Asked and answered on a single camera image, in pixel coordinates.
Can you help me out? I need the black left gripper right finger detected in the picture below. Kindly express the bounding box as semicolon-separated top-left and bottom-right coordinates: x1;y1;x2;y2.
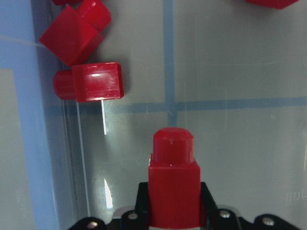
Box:
200;182;217;228

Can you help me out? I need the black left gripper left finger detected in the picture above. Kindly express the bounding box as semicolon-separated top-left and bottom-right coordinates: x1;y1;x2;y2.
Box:
135;182;150;227

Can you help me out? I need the red block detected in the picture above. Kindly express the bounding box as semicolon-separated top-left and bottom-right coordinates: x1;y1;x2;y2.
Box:
148;127;201;230
53;62;124;103
39;0;112;66
52;0;81;6

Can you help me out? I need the clear plastic storage box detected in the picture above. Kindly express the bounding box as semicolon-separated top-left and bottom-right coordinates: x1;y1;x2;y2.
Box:
37;0;307;230

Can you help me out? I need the red block box centre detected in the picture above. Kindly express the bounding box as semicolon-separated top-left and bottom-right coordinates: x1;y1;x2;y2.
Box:
246;0;299;10

